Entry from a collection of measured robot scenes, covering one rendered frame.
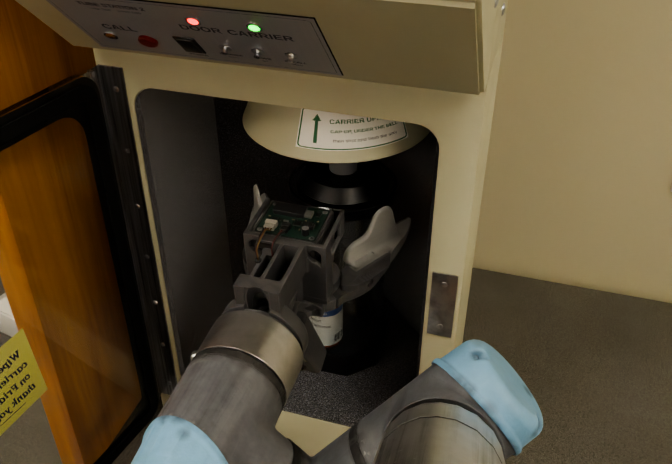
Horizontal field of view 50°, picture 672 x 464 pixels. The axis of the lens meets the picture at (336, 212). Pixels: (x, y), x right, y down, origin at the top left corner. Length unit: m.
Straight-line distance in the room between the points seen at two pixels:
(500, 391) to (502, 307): 0.60
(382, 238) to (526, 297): 0.45
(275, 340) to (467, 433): 0.17
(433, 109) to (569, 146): 0.51
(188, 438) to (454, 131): 0.28
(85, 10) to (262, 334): 0.25
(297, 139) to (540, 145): 0.50
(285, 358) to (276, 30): 0.23
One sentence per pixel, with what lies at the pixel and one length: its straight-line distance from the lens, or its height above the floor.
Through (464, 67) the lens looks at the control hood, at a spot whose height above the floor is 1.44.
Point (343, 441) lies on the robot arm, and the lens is 0.51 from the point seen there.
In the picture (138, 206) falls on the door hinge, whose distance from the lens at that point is 0.69.
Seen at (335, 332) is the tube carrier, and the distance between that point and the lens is 0.79.
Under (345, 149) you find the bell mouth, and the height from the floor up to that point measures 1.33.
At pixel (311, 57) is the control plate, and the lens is 0.49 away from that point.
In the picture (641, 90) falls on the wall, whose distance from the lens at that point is 1.00.
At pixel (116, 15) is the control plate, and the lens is 0.52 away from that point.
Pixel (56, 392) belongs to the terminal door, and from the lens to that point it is 0.70.
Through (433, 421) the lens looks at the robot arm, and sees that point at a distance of 0.42.
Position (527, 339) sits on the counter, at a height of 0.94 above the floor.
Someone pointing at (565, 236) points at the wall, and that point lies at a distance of 1.10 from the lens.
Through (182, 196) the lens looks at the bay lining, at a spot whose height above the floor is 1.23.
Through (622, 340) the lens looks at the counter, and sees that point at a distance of 1.05.
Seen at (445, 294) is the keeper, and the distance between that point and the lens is 0.63.
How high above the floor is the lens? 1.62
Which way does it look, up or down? 34 degrees down
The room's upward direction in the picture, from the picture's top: straight up
